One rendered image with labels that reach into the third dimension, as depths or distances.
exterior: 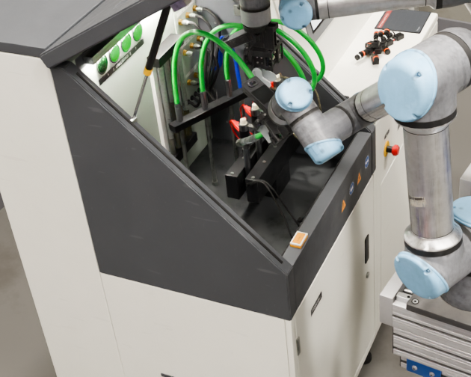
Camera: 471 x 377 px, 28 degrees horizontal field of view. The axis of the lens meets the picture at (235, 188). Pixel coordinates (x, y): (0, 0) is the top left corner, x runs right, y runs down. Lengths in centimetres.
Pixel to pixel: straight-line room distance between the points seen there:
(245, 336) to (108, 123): 70
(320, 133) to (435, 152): 34
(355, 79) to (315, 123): 100
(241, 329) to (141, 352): 41
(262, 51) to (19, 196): 79
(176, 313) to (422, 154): 107
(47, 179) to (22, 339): 128
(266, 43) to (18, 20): 62
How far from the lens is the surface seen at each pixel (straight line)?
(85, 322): 287
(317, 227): 247
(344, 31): 317
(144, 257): 252
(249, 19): 233
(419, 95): 167
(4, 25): 243
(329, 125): 204
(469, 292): 208
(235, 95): 274
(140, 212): 242
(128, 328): 277
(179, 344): 271
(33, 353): 364
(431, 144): 177
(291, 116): 203
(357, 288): 300
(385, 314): 224
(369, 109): 204
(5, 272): 403
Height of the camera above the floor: 251
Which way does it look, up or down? 37 degrees down
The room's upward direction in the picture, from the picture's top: 7 degrees counter-clockwise
